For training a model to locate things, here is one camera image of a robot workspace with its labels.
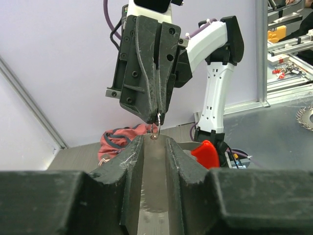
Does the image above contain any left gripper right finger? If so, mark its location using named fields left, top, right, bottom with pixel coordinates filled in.
left=166, top=139, right=313, bottom=235

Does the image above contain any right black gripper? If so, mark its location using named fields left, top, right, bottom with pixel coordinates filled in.
left=108, top=15, right=192, bottom=124

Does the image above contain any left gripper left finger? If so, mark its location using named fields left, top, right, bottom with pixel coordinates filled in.
left=0, top=136, right=144, bottom=235

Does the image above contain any metal key holder red handle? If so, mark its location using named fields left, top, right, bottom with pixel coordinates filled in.
left=137, top=134, right=219, bottom=235

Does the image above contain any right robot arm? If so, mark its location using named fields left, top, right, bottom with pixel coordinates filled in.
left=106, top=15, right=244, bottom=167

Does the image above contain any reddish shirt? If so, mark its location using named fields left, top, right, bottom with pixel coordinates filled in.
left=98, top=124, right=157, bottom=166

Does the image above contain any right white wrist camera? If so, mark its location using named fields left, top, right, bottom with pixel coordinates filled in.
left=124, top=0, right=183, bottom=23

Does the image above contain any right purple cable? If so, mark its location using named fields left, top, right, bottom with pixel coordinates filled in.
left=102, top=0, right=264, bottom=169

